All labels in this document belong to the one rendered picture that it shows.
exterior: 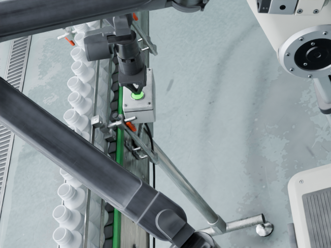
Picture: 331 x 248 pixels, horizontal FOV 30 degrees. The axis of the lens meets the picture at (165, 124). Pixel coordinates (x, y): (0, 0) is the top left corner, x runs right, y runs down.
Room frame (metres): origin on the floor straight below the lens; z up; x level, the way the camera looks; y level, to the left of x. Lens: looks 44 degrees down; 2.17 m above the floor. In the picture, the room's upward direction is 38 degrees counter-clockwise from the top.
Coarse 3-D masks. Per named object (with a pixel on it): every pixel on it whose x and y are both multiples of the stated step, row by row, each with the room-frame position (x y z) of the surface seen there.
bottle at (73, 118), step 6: (66, 114) 1.30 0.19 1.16; (72, 114) 1.30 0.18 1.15; (78, 114) 1.28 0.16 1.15; (66, 120) 1.27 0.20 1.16; (72, 120) 1.27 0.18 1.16; (78, 120) 1.27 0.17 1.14; (84, 120) 1.27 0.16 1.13; (90, 120) 1.29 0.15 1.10; (78, 126) 1.26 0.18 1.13; (84, 126) 1.26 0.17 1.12; (90, 126) 1.26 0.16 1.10; (90, 132) 1.26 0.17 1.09; (96, 132) 1.26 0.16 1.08; (96, 138) 1.26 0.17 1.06; (102, 138) 1.27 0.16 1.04; (102, 144) 1.26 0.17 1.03; (108, 144) 1.27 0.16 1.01
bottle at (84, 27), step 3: (81, 24) 1.61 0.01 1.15; (84, 24) 1.59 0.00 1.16; (87, 24) 1.60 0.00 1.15; (75, 27) 1.61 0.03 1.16; (78, 27) 1.61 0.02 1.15; (81, 27) 1.58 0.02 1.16; (84, 27) 1.58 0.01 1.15; (87, 27) 1.58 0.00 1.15; (90, 27) 1.60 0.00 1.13; (93, 27) 1.60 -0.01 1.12; (78, 30) 1.59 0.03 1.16; (81, 30) 1.58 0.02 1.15; (84, 30) 1.58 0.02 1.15; (87, 30) 1.58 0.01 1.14; (90, 30) 1.59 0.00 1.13
